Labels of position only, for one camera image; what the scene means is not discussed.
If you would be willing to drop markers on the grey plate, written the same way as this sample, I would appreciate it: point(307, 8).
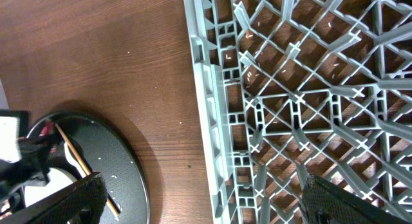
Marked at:
point(59, 179)

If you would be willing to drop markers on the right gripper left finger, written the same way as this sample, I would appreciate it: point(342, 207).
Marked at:
point(81, 202)

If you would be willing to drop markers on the white plastic fork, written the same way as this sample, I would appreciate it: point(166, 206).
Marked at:
point(72, 161)

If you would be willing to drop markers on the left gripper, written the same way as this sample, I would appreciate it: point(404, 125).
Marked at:
point(24, 160)

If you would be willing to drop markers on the grey dishwasher rack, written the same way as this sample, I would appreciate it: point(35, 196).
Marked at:
point(287, 88)

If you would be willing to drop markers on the wooden chopstick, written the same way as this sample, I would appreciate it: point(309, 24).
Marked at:
point(85, 168)

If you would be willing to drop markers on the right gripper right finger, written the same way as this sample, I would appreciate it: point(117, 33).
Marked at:
point(326, 203)

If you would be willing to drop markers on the red snack wrapper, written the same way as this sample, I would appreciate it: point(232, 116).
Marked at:
point(48, 135)

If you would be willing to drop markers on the round black tray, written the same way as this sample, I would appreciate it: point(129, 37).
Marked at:
point(104, 151)

